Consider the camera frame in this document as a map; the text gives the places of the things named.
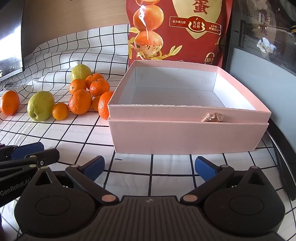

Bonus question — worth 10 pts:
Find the pink gift box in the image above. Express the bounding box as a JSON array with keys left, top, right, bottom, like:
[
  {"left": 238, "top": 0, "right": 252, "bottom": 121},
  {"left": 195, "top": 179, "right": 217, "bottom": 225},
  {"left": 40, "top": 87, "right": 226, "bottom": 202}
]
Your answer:
[{"left": 107, "top": 60, "right": 272, "bottom": 122}]

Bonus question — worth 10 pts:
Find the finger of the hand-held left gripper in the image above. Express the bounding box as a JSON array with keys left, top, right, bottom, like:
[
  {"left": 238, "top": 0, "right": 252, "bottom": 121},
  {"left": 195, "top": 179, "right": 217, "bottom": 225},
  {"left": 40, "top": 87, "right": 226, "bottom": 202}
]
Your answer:
[
  {"left": 0, "top": 148, "right": 60, "bottom": 180},
  {"left": 0, "top": 142, "right": 44, "bottom": 162}
]

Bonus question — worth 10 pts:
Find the red snack bag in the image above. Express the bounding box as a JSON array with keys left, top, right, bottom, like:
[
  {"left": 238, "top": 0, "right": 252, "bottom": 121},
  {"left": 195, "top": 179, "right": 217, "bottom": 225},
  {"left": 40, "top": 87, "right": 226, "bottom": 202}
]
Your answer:
[{"left": 127, "top": 0, "right": 233, "bottom": 69}]

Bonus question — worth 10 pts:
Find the small yellow-orange citrus fruit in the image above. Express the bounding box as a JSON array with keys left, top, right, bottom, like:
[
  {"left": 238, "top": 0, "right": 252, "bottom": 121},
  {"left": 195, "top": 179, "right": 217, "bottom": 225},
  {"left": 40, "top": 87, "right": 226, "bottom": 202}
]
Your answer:
[{"left": 51, "top": 102, "right": 69, "bottom": 120}]

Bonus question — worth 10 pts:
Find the dark shiny metal panel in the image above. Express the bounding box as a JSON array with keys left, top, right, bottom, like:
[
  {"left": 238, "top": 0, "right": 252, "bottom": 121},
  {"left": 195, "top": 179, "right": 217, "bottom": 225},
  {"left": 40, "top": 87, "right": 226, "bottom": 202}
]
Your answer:
[{"left": 0, "top": 0, "right": 25, "bottom": 80}]

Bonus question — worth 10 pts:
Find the large orange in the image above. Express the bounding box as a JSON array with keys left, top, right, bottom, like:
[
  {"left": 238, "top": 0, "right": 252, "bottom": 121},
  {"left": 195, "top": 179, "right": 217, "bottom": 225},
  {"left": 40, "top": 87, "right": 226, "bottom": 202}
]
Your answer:
[{"left": 0, "top": 90, "right": 20, "bottom": 116}]

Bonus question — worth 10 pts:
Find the black glass-sided computer case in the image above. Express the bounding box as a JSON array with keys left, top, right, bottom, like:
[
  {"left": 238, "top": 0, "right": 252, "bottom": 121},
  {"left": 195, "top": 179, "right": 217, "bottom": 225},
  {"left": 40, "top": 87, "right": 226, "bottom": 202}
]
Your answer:
[{"left": 225, "top": 0, "right": 296, "bottom": 201}]

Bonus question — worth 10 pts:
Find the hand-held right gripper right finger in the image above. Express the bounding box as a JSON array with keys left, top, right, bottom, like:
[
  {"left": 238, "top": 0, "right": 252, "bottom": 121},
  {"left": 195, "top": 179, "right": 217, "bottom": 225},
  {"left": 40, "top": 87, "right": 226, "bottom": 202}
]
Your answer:
[{"left": 180, "top": 156, "right": 272, "bottom": 205}]

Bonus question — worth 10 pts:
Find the orange mandarin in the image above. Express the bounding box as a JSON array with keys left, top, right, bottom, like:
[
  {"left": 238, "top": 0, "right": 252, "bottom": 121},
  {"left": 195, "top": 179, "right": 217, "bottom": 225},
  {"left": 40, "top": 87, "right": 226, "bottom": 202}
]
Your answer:
[
  {"left": 89, "top": 78, "right": 110, "bottom": 97},
  {"left": 92, "top": 95, "right": 102, "bottom": 112},
  {"left": 85, "top": 73, "right": 105, "bottom": 90},
  {"left": 98, "top": 91, "right": 114, "bottom": 120},
  {"left": 68, "top": 89, "right": 93, "bottom": 115},
  {"left": 69, "top": 79, "right": 87, "bottom": 95}
]

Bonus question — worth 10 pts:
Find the green guava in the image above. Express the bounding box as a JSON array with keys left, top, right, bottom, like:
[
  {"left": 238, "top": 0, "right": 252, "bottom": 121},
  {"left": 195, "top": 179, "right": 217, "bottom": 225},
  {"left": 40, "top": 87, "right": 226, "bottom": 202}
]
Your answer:
[
  {"left": 27, "top": 91, "right": 56, "bottom": 122},
  {"left": 70, "top": 64, "right": 92, "bottom": 82}
]

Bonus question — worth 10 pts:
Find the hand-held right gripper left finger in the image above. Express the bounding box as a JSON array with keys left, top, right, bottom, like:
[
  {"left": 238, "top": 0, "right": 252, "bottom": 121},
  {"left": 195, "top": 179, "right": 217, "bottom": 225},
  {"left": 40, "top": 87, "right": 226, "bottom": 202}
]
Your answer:
[{"left": 30, "top": 156, "right": 119, "bottom": 205}]

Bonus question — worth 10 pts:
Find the white black-checked tablecloth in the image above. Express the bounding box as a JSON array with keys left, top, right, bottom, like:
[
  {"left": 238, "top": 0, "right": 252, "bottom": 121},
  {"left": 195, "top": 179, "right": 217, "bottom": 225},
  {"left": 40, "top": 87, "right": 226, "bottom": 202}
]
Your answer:
[{"left": 0, "top": 23, "right": 296, "bottom": 241}]

